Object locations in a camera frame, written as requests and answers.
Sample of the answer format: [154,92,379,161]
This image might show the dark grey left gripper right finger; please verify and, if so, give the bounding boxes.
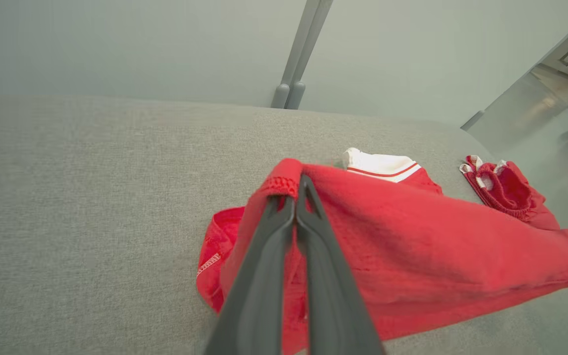
[296,174,386,355]

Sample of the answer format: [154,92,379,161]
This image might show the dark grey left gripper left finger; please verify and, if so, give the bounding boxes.
[204,196,295,355]

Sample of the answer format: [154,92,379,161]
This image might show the red white-sleeved Bulls jersey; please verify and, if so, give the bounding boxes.
[196,147,568,355]

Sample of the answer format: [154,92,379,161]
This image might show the red Bulls 23 shorts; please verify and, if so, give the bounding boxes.
[460,155,561,231]

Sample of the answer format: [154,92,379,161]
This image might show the grey aluminium door post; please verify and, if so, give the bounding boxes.
[270,0,334,110]

